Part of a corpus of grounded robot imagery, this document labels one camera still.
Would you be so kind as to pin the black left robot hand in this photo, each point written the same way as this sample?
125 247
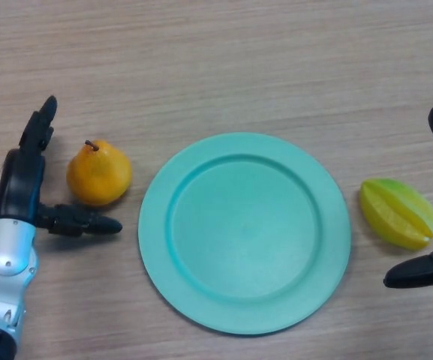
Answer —
19 183

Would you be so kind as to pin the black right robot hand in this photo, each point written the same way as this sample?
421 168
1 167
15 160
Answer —
415 273

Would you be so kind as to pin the yellow orange pear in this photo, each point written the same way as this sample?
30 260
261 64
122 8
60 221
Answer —
100 176

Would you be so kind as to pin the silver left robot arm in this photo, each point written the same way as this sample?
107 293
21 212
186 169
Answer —
6 251

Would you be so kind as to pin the round teal plate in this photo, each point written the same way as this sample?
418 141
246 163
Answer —
244 232

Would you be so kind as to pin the yellow green starfruit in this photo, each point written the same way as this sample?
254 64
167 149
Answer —
394 212

